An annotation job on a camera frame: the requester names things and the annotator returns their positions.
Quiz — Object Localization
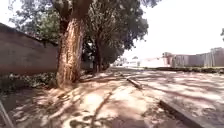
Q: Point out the buildings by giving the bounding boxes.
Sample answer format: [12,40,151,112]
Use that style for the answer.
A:
[139,46,224,69]

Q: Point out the red brick path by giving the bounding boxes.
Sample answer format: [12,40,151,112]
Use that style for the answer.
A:
[0,68,188,128]

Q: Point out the long brown boundary wall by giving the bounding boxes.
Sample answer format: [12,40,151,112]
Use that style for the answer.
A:
[0,22,61,76]

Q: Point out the reddish paved road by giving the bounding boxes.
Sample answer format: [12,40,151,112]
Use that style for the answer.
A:
[113,66,224,128]

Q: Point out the low green hedge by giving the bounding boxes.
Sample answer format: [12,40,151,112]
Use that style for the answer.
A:
[0,71,58,95]

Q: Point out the concrete kerb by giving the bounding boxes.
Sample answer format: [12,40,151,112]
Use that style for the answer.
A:
[124,76,221,128]

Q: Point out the row of trees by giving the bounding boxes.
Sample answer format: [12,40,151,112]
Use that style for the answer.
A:
[81,0,150,75]

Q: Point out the large thick-trunked tree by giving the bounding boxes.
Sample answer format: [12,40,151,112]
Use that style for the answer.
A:
[9,0,101,89]

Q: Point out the low hedge strip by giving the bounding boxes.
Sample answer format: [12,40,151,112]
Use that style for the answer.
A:
[155,66,224,75]

